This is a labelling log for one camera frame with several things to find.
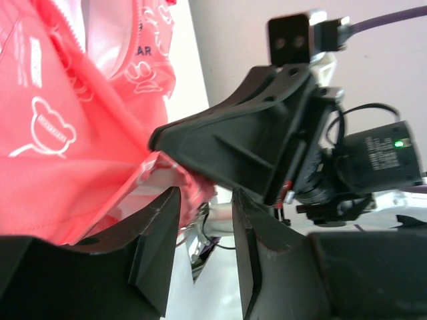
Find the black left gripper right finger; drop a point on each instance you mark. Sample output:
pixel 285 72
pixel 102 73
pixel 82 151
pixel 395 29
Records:
pixel 339 275

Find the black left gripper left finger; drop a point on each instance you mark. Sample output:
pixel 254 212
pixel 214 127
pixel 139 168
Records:
pixel 123 272

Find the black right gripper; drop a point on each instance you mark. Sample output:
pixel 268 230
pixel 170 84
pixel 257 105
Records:
pixel 264 138

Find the pink hooded jacket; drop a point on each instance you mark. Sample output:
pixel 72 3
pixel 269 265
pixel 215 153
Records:
pixel 83 86

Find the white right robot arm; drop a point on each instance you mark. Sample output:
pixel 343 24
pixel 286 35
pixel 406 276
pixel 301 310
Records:
pixel 379 159

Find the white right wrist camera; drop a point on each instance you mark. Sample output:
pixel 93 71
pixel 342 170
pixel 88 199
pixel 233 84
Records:
pixel 308 37

